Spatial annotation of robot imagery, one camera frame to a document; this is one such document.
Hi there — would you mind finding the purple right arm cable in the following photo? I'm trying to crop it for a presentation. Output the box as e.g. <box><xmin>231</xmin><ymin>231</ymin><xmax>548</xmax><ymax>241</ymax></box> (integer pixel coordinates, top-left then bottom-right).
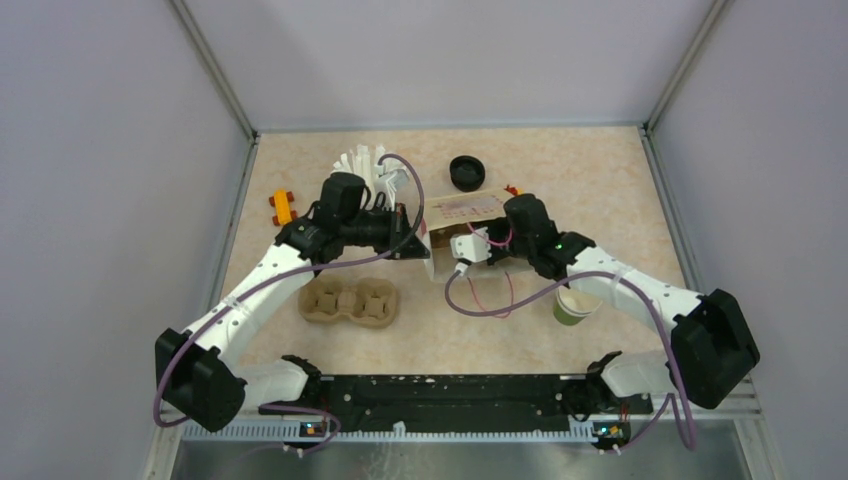
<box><xmin>443</xmin><ymin>261</ymin><xmax>698</xmax><ymax>453</ymax></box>

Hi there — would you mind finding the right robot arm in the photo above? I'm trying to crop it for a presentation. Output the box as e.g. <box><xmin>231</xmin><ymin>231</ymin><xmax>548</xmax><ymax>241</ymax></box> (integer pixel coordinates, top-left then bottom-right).
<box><xmin>503</xmin><ymin>194</ymin><xmax>760</xmax><ymax>412</ymax></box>

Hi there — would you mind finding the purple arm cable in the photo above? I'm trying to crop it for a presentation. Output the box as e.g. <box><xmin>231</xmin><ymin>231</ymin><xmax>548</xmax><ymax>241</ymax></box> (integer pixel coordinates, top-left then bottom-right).
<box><xmin>152</xmin><ymin>153</ymin><xmax>427</xmax><ymax>455</ymax></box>
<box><xmin>443</xmin><ymin>261</ymin><xmax>698</xmax><ymax>453</ymax></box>

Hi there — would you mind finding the red green toy car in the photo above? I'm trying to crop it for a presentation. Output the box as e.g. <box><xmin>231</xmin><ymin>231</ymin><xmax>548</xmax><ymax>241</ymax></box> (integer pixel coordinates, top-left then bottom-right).
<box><xmin>504</xmin><ymin>185</ymin><xmax>524</xmax><ymax>196</ymax></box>

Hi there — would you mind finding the orange red toy car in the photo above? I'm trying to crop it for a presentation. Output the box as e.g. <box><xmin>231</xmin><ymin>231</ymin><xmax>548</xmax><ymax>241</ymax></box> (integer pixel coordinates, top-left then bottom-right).
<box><xmin>268</xmin><ymin>189</ymin><xmax>298</xmax><ymax>227</ymax></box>

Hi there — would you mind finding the brown cardboard cup carrier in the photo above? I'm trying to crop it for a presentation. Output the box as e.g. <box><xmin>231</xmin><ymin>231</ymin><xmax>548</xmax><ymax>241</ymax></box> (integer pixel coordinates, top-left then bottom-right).
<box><xmin>297</xmin><ymin>276</ymin><xmax>400</xmax><ymax>329</ymax></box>

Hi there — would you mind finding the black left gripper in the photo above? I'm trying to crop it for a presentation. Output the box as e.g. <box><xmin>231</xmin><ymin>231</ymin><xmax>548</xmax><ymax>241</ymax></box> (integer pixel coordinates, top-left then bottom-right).
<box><xmin>341</xmin><ymin>202</ymin><xmax>430</xmax><ymax>260</ymax></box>

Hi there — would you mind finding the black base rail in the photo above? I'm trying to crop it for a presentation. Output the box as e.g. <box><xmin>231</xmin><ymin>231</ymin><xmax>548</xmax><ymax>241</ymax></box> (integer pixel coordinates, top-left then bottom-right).
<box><xmin>294</xmin><ymin>374</ymin><xmax>654</xmax><ymax>433</ymax></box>

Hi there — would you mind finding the beige pink cake bag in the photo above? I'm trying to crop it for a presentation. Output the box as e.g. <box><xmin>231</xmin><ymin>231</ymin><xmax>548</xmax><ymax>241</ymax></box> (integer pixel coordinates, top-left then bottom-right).
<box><xmin>417</xmin><ymin>189</ymin><xmax>530</xmax><ymax>306</ymax></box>

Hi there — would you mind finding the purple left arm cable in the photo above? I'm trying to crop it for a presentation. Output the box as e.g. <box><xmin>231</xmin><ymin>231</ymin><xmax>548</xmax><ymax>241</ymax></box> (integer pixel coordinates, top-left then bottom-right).
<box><xmin>152</xmin><ymin>153</ymin><xmax>427</xmax><ymax>455</ymax></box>

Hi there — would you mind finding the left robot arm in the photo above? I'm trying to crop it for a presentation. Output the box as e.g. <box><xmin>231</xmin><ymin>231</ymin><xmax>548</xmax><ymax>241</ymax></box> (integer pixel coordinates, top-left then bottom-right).
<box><xmin>153</xmin><ymin>173</ymin><xmax>430</xmax><ymax>432</ymax></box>

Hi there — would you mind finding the white wrapped straws bundle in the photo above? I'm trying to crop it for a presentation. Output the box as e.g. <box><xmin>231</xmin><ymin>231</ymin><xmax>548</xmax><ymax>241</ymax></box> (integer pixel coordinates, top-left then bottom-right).
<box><xmin>332</xmin><ymin>145</ymin><xmax>398</xmax><ymax>194</ymax></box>

